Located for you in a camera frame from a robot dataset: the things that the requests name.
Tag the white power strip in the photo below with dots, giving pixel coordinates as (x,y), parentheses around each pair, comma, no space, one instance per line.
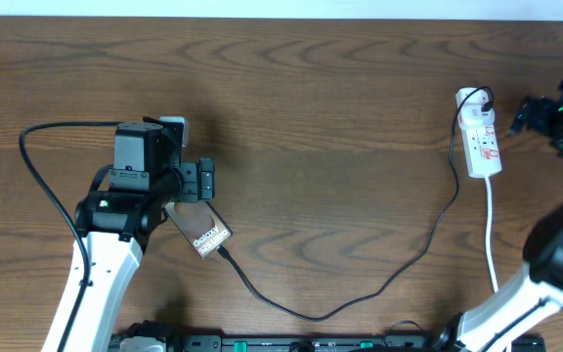
(476,119)

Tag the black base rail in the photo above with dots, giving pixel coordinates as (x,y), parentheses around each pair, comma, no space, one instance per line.
(154,336)

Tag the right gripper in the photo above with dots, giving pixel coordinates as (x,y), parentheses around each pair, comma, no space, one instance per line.
(540,122)

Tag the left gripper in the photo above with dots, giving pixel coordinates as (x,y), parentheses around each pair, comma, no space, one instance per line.
(192,192)

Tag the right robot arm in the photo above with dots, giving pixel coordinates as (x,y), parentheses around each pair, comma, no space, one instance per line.
(535,292)

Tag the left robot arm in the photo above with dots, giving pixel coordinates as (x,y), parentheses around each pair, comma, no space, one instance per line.
(127,200)

